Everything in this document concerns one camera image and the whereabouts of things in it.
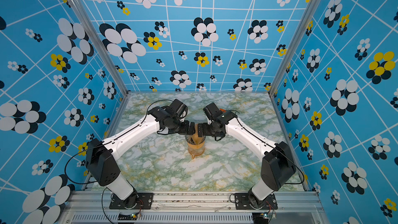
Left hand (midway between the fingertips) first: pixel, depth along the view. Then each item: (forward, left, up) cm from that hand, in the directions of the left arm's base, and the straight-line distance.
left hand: (190, 130), depth 81 cm
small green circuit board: (-36, +25, -15) cm, 46 cm away
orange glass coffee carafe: (-4, -3, -15) cm, 16 cm away
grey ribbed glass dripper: (-4, 0, -2) cm, 4 cm away
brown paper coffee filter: (-3, -3, -2) cm, 5 cm away
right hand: (0, -9, -3) cm, 9 cm away
